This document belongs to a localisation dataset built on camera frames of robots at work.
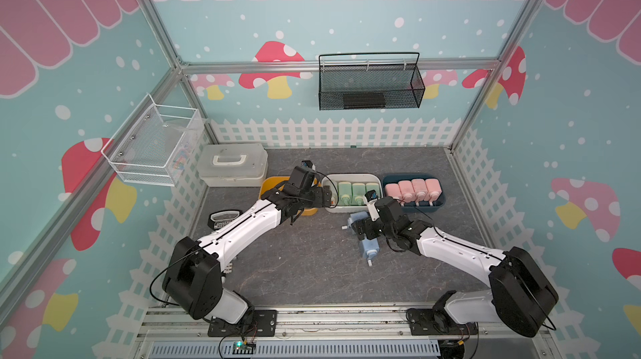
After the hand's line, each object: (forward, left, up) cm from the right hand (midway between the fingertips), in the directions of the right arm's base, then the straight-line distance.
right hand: (360, 215), depth 87 cm
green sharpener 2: (+14, -7, -3) cm, 16 cm away
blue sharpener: (-11, -2, -3) cm, 12 cm away
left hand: (+8, +17, +2) cm, 19 cm away
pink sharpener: (+13, -14, -4) cm, 20 cm away
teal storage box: (+9, -27, -10) cm, 30 cm away
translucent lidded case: (+22, +49, +3) cm, 54 cm away
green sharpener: (+11, +5, -2) cm, 12 cm away
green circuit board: (-37, +38, -12) cm, 54 cm away
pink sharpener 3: (+13, -30, -3) cm, 33 cm away
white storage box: (+18, +9, -2) cm, 20 cm away
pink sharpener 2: (+13, -25, -3) cm, 28 cm away
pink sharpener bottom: (+12, -20, -3) cm, 24 cm away
